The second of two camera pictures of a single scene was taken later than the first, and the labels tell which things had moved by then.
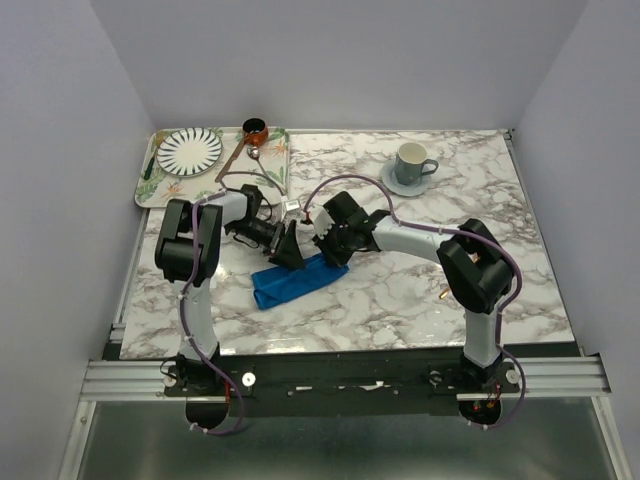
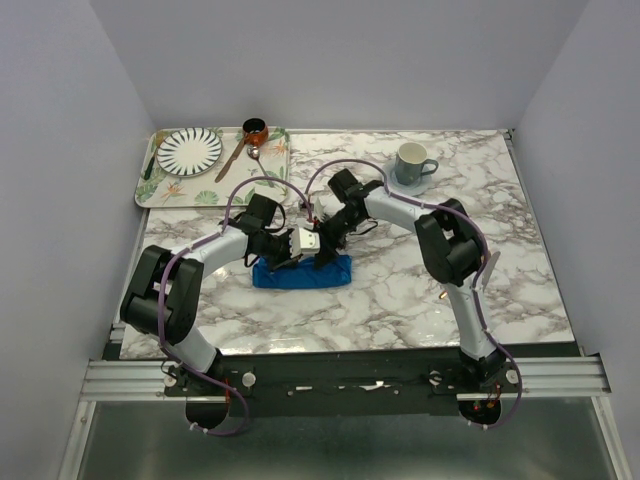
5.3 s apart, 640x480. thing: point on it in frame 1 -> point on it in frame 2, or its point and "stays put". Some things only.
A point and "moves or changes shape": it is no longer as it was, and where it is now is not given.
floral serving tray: (241, 164) stays put
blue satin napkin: (276, 284) moves or changes shape
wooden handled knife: (230, 160) stays put
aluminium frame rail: (143, 381) stays put
